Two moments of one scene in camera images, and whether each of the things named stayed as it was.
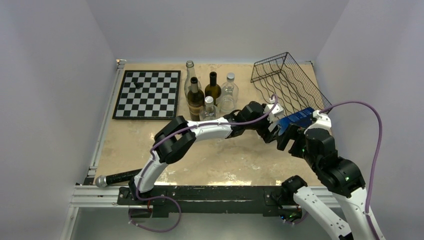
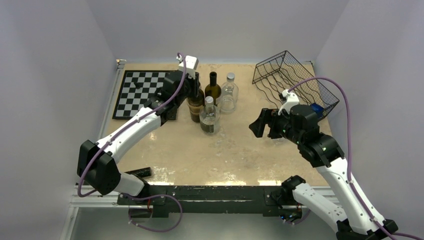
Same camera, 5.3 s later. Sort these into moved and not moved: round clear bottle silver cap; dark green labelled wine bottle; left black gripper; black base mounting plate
Moved: left black gripper
Not moved: black base mounting plate; round clear bottle silver cap; dark green labelled wine bottle
